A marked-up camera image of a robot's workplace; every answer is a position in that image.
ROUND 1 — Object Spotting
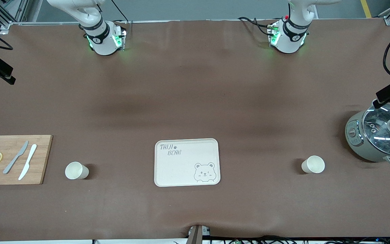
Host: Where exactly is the glass pot lid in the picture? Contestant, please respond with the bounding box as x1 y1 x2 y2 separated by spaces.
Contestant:
362 104 390 157

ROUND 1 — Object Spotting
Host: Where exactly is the bamboo cutting board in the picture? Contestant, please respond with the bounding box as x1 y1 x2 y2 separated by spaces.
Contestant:
0 135 53 185

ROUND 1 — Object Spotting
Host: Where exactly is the black right arm base cable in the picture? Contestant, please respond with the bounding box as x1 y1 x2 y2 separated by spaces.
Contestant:
110 0 130 25

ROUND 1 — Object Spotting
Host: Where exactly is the grey plastic knife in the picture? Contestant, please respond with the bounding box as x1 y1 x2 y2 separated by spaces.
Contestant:
3 141 29 175

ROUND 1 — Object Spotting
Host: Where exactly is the cream bear print tray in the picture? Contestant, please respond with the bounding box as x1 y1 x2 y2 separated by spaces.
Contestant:
154 138 221 187

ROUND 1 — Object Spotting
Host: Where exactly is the white IKEA cup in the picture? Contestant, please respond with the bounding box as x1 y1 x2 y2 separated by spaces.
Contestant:
65 161 90 180
301 155 325 174

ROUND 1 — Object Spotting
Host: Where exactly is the brown table mat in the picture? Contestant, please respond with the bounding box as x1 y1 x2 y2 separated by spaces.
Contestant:
0 19 390 242

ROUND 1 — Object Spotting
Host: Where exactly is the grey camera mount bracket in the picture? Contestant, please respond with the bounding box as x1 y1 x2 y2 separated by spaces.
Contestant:
188 224 211 244

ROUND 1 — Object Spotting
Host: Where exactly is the white plastic knife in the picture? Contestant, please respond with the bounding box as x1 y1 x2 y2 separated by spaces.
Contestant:
18 144 38 181

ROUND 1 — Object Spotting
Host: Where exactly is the black arm base cable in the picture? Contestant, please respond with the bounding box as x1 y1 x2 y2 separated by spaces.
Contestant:
238 16 277 37
110 0 130 25

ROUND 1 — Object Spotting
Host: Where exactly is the black left arm base cable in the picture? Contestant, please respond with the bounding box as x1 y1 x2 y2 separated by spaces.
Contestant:
238 16 277 37

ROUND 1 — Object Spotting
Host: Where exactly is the grey-green electric cooking pot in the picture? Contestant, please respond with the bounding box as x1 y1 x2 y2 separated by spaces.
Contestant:
345 103 390 166

